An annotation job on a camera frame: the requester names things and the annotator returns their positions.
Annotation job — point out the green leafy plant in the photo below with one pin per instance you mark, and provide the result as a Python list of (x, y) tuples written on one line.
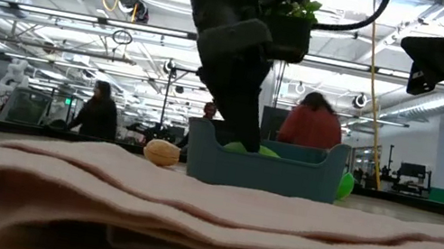
[(299, 10)]

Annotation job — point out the tan toy potato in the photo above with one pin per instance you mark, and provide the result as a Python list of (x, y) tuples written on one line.
[(161, 152)]

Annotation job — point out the teal plastic bin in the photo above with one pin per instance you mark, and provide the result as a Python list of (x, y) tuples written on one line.
[(264, 168)]

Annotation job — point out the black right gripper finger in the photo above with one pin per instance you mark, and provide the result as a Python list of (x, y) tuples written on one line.
[(421, 82), (437, 48)]

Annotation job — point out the black monitor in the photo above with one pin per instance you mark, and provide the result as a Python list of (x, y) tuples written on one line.
[(272, 124)]

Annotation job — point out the white robot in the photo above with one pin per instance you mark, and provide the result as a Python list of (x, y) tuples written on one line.
[(13, 76)]

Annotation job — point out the person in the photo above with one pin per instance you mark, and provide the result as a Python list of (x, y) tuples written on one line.
[(311, 126), (97, 114), (210, 110)]

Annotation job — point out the black equipment stand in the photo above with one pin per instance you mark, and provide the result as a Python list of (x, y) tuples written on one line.
[(412, 176)]

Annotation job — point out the bright green toy produce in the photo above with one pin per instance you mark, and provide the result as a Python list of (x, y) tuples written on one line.
[(346, 186)]

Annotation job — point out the folded pale pink cloth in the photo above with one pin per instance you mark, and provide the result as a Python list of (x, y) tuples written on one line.
[(204, 222)]

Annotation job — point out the mesh office chair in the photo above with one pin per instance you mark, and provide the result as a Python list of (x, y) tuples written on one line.
[(26, 106)]

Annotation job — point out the pale green toy produce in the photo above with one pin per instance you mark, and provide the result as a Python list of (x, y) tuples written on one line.
[(236, 146)]

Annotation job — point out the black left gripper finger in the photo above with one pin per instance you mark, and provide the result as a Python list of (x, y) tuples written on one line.
[(238, 109)]

